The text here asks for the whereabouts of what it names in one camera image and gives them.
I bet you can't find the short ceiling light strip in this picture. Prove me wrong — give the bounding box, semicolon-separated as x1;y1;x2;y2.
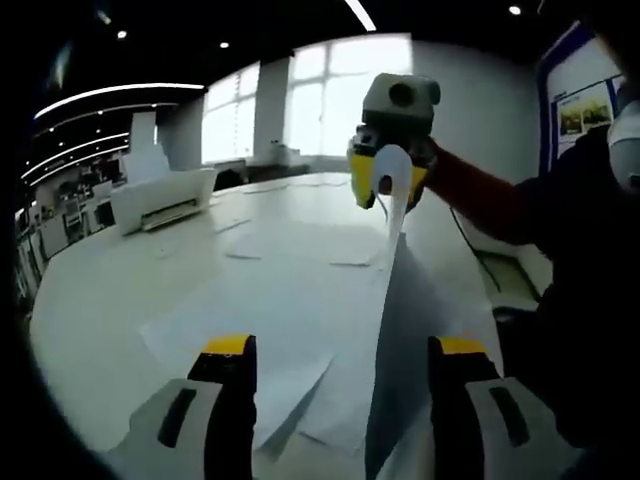
344;0;377;31

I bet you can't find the single white paper sheet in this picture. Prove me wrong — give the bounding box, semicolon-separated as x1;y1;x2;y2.
367;143;496;480

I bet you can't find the narrow window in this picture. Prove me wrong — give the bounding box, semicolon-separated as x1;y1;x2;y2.
202;62;261;164

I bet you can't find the long ceiling light strip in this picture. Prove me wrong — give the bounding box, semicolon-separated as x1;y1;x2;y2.
34;82;206;120

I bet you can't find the white printer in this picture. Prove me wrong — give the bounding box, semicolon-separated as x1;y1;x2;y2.
110;112;219;236

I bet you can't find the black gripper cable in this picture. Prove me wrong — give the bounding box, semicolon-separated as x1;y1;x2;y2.
449;207;501;291

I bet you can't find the small white box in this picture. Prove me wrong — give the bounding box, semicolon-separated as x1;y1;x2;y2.
264;142;301;164

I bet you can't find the pile of white printing papers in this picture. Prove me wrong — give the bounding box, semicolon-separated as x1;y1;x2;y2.
139;219;391;464

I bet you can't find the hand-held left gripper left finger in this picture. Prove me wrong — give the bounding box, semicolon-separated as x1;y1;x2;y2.
107;333;259;480

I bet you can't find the white chest device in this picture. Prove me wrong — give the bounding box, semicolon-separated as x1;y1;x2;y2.
607;99;640;194

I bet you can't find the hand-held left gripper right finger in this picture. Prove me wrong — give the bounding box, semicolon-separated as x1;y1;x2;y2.
427;334;584;480

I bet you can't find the wide window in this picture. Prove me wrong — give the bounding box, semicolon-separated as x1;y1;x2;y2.
289;33;414;156

